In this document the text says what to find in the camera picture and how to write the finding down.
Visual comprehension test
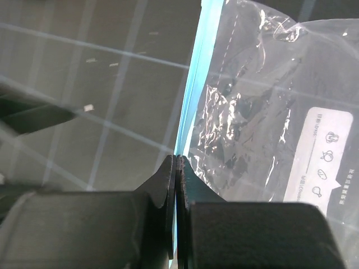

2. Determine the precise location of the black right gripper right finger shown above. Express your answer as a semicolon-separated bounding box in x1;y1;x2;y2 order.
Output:
176;156;345;268

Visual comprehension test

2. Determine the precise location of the clear blue-zip bag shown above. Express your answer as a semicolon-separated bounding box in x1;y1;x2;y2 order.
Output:
175;1;358;268

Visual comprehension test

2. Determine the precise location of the black grid mat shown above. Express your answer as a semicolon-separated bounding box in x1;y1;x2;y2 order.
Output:
1;1;358;200

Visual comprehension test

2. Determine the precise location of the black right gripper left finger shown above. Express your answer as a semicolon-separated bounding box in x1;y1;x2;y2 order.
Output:
1;155;176;268

